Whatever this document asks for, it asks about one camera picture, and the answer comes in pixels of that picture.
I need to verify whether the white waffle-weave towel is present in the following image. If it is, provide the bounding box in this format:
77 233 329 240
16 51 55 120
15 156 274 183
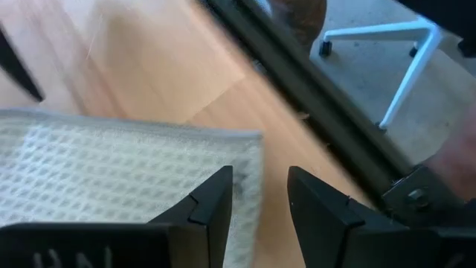
0 106 266 268

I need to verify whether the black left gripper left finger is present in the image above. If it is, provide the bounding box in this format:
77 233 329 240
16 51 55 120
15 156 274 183
0 165 234 268

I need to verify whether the white office chair base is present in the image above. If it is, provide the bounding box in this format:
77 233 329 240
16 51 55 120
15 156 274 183
318 16 444 132

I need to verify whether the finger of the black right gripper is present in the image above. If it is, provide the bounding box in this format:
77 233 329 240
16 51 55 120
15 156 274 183
0 25 46 103

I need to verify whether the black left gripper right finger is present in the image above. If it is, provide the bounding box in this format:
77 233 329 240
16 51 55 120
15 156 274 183
286 165 476 268

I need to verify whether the black table edge rail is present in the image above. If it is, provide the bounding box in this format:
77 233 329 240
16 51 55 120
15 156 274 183
199 0 416 211

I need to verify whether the black metal corner bracket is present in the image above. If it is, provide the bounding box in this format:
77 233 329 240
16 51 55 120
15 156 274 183
381 165 468 226

